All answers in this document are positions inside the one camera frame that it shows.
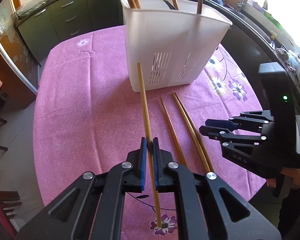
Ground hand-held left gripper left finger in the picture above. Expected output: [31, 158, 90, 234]
[16, 137, 148, 240]

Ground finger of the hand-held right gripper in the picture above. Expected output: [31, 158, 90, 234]
[205, 110, 275, 131]
[199, 126, 268, 167]

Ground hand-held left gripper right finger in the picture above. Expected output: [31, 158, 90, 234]
[152, 137, 282, 240]

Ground white plastic utensil holder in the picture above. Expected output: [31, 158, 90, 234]
[120, 0, 233, 92]

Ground black plastic fork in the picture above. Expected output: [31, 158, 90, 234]
[162, 0, 178, 11]

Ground person's right hand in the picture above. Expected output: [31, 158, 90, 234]
[266, 166, 300, 189]

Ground brown patterned chopstick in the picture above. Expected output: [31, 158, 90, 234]
[159, 97, 187, 166]

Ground person's dark pants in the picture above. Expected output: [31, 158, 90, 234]
[277, 177, 300, 240]

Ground crumpled printed bag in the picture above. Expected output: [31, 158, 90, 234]
[275, 46, 298, 68]

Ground purple floral tablecloth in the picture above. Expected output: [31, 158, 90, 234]
[32, 26, 268, 235]

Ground steel double sink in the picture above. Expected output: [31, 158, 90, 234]
[230, 2, 275, 46]

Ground green plastic tray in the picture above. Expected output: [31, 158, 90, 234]
[264, 10, 282, 28]

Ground kitchen window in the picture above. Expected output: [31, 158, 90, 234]
[250, 0, 300, 53]

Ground red cushioned wooden chair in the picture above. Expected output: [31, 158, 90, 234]
[0, 190, 22, 233]

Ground sliding glass door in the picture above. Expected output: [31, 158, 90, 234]
[0, 0, 42, 95]

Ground clear plastic bag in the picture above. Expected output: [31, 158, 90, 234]
[15, 0, 52, 18]

